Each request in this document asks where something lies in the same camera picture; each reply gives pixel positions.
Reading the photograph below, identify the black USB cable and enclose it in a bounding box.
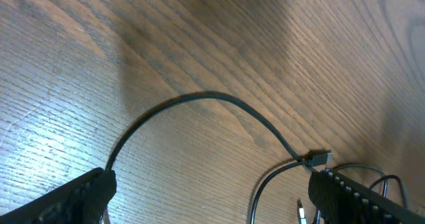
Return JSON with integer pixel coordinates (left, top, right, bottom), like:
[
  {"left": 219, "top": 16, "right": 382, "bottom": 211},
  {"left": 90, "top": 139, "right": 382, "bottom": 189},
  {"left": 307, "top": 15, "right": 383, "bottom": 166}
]
[
  {"left": 247, "top": 152, "right": 409, "bottom": 224},
  {"left": 104, "top": 90, "right": 319, "bottom": 175}
]

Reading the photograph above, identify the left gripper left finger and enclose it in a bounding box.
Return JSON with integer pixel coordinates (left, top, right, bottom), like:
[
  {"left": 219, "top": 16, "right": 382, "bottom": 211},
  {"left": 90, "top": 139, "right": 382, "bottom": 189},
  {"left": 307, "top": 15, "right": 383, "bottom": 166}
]
[{"left": 1, "top": 168, "right": 116, "bottom": 224}]

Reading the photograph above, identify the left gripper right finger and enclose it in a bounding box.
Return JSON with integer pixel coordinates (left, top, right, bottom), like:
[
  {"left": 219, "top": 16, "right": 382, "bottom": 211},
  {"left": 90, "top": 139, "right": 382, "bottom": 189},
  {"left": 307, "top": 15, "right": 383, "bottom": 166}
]
[{"left": 308, "top": 169, "right": 424, "bottom": 224}]

